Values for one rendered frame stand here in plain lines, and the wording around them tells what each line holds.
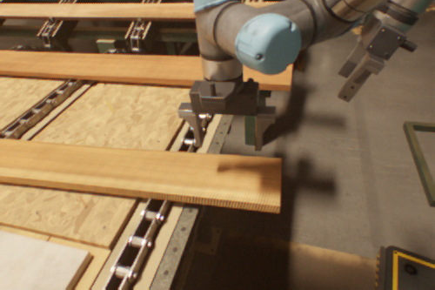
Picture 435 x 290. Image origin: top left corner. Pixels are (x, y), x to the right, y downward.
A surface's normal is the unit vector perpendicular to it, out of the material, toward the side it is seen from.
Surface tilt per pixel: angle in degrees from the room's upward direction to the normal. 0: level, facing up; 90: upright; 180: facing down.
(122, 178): 0
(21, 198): 0
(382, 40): 83
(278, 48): 90
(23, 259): 0
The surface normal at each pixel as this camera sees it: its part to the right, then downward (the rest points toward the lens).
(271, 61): 0.51, 0.50
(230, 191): -0.08, -0.78
